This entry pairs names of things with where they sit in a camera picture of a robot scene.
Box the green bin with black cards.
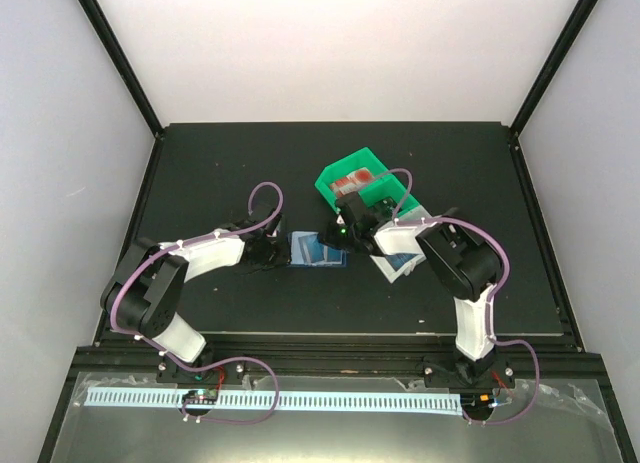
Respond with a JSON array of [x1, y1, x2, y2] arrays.
[[359, 174, 420, 218]]

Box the left black frame post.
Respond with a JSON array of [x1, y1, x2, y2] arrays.
[[77, 0, 164, 137]]

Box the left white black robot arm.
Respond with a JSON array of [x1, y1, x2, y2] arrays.
[[100, 205, 289, 382]]

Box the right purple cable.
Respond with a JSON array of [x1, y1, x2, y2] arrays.
[[359, 167, 541, 427]]

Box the purple cable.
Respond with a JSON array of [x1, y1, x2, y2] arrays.
[[109, 182, 286, 426], [359, 167, 541, 427]]

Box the small circuit board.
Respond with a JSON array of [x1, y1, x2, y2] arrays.
[[460, 391, 511, 409], [182, 388, 219, 405]]

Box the red white card stack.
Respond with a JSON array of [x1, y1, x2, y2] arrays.
[[329, 167, 374, 198]]

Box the black frame post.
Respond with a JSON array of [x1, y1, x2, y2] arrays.
[[510, 0, 599, 136], [77, 0, 164, 137]]

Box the blue card holder wallet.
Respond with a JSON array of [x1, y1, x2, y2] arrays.
[[289, 231, 346, 268]]

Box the single blue card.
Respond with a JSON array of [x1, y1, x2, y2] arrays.
[[323, 246, 346, 265], [298, 233, 324, 266]]

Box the left small circuit board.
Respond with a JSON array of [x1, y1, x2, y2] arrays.
[[182, 388, 219, 405]]

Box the right black frame post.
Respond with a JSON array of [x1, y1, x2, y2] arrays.
[[510, 0, 599, 136]]

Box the white slotted cable duct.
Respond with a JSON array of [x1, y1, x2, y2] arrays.
[[84, 387, 462, 416]]

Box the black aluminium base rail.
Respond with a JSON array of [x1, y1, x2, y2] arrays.
[[74, 332, 609, 389]]

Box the right small circuit board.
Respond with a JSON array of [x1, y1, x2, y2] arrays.
[[460, 391, 511, 409]]

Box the white bin with blue cards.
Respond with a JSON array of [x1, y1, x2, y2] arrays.
[[370, 205, 431, 283]]

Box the blue vip card stack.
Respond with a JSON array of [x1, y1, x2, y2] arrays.
[[385, 253, 422, 272]]

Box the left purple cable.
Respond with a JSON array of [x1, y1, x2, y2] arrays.
[[109, 182, 286, 426]]

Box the green bin with red cards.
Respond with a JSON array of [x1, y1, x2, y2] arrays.
[[315, 147, 388, 213]]

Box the black vip card stack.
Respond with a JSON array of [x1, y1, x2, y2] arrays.
[[371, 198, 397, 218]]

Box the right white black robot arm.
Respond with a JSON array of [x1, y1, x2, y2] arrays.
[[319, 210, 510, 386]]

